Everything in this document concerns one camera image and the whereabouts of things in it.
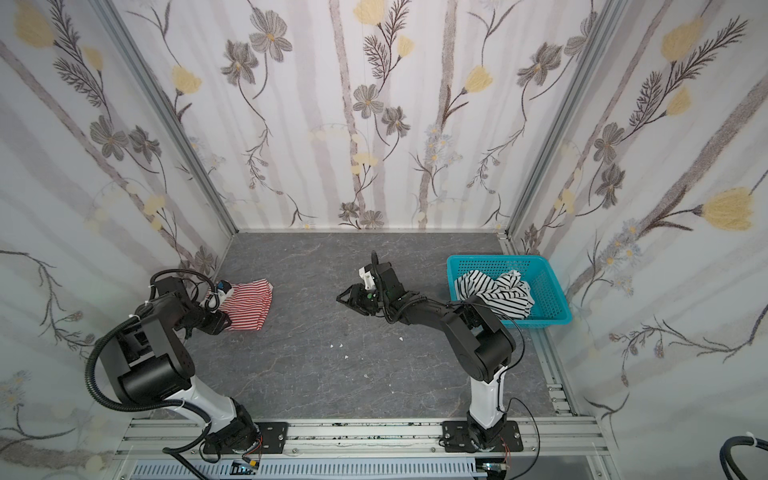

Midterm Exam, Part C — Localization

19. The red white striped tank top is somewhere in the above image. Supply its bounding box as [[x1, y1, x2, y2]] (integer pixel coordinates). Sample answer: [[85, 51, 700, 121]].
[[220, 279, 273, 331]]

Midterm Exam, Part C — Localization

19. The black white striped tank top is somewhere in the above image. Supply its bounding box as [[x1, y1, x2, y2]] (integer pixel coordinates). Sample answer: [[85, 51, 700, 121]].
[[453, 270, 535, 320]]

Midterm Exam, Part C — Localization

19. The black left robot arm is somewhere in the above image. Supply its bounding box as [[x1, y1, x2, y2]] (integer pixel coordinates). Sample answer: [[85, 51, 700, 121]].
[[85, 269, 263, 460]]

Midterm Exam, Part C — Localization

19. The teal plastic basket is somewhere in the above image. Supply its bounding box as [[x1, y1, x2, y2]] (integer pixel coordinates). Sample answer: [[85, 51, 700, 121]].
[[446, 255, 572, 329]]

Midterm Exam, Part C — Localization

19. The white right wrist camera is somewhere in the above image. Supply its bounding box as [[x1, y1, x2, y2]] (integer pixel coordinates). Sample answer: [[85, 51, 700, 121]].
[[358, 266, 376, 291]]

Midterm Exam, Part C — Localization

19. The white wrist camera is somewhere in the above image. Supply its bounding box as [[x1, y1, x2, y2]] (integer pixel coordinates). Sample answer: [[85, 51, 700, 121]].
[[215, 280, 234, 305], [358, 266, 376, 291]]

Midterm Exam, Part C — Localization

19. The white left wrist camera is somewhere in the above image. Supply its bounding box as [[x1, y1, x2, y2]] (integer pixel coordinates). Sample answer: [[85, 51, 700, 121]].
[[215, 280, 234, 305]]

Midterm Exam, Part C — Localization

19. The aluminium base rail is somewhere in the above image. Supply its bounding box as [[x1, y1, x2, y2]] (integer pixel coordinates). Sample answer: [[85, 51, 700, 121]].
[[110, 416, 619, 466]]

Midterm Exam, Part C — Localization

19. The white slotted cable duct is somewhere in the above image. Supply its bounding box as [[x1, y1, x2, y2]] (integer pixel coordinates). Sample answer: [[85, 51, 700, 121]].
[[128, 458, 488, 480]]

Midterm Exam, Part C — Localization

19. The black cable bundle right corner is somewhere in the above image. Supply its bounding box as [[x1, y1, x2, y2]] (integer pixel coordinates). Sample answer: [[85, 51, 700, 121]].
[[718, 432, 768, 480]]

